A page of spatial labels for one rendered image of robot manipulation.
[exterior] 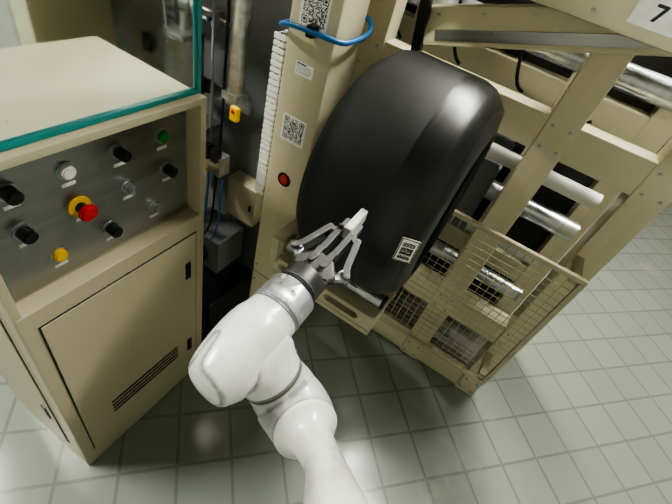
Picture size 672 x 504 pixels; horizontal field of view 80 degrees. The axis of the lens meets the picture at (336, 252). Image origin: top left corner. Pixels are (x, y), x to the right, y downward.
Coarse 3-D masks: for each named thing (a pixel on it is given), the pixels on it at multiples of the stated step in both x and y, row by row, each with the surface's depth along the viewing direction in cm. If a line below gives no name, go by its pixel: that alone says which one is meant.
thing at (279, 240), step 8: (288, 224) 121; (296, 224) 121; (280, 232) 117; (288, 232) 118; (296, 232) 123; (272, 240) 116; (280, 240) 115; (288, 240) 120; (272, 248) 118; (280, 248) 119; (272, 256) 120; (280, 256) 121
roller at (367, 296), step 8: (288, 248) 120; (336, 272) 116; (352, 288) 114; (360, 288) 114; (360, 296) 114; (368, 296) 113; (376, 296) 112; (384, 296) 113; (376, 304) 113; (384, 304) 113
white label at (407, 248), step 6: (402, 240) 81; (408, 240) 81; (414, 240) 81; (402, 246) 82; (408, 246) 82; (414, 246) 82; (396, 252) 83; (402, 252) 83; (408, 252) 83; (414, 252) 83; (396, 258) 84; (402, 258) 84; (408, 258) 84
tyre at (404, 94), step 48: (384, 96) 80; (432, 96) 80; (480, 96) 82; (336, 144) 81; (384, 144) 78; (432, 144) 76; (480, 144) 81; (336, 192) 83; (384, 192) 79; (432, 192) 78; (384, 240) 82; (432, 240) 123; (384, 288) 97
